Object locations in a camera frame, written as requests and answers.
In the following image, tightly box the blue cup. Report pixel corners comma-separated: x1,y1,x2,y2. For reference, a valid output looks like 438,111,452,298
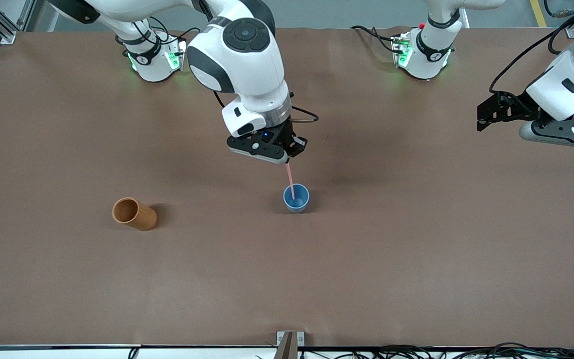
283,183,311,214

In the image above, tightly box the orange-brown cup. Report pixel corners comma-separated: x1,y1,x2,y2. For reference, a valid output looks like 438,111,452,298
112,197,158,232

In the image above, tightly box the brown table cover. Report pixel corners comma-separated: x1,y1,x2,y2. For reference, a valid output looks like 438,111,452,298
0,27,574,349

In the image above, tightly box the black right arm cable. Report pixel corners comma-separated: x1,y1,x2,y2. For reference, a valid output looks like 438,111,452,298
287,104,320,124

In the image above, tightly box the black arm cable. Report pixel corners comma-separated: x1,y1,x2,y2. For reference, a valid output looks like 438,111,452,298
287,104,320,124
488,9,574,96

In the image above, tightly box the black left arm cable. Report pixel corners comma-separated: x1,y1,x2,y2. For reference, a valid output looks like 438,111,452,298
488,9,574,96

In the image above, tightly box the black base cable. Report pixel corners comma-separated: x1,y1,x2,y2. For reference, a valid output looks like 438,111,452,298
350,24,398,53
146,17,203,52

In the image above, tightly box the metal table bracket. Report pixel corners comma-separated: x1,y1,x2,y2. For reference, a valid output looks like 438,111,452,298
276,331,305,359

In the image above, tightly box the black cable bundle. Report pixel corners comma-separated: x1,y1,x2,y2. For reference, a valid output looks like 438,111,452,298
255,342,574,359

